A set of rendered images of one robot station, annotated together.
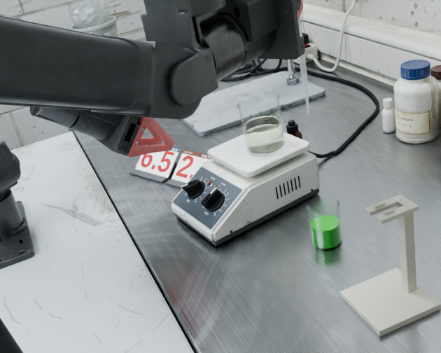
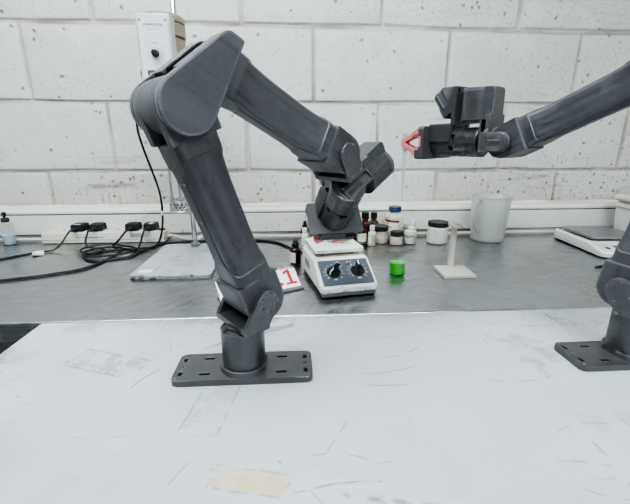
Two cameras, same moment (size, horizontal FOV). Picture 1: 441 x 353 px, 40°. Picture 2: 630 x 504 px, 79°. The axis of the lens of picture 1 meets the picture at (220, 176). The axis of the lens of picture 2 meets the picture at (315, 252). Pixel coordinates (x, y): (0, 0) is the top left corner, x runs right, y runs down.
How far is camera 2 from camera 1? 1.07 m
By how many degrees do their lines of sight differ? 71
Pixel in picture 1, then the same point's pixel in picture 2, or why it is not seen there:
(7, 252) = (295, 364)
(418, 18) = (263, 196)
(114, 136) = (353, 223)
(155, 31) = (493, 123)
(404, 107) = not seen: hidden behind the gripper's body
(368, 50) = not seen: hidden behind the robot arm
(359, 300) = (453, 274)
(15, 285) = (351, 367)
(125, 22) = not seen: outside the picture
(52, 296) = (384, 350)
